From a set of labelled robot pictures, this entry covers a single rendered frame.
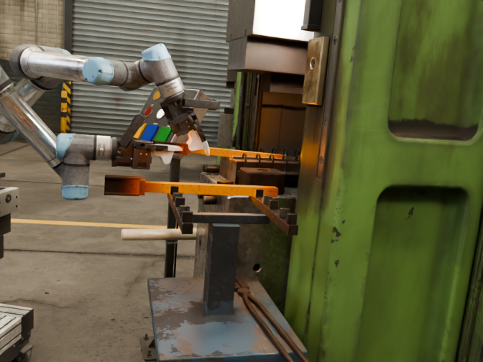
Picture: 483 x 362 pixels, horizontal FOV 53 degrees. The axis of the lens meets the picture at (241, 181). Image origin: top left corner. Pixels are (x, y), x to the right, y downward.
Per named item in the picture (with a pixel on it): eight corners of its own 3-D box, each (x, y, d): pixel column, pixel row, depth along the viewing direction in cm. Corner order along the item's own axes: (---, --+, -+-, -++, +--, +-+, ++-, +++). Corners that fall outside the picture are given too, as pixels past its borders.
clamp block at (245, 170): (246, 194, 138) (248, 172, 137) (238, 187, 146) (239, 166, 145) (284, 195, 141) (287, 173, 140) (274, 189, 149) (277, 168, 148)
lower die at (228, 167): (234, 185, 149) (236, 158, 148) (218, 174, 168) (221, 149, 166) (353, 188, 162) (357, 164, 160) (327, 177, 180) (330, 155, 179)
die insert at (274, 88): (269, 92, 150) (271, 72, 149) (261, 91, 157) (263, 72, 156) (353, 99, 159) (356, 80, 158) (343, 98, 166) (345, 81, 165)
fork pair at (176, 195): (175, 207, 102) (175, 197, 102) (172, 200, 107) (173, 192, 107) (278, 209, 108) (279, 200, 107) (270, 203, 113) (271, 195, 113)
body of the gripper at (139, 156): (149, 165, 152) (110, 163, 148) (151, 138, 150) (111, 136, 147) (152, 169, 145) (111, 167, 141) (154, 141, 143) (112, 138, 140)
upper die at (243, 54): (244, 69, 143) (246, 36, 141) (226, 70, 162) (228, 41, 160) (367, 81, 155) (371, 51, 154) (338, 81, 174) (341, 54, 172)
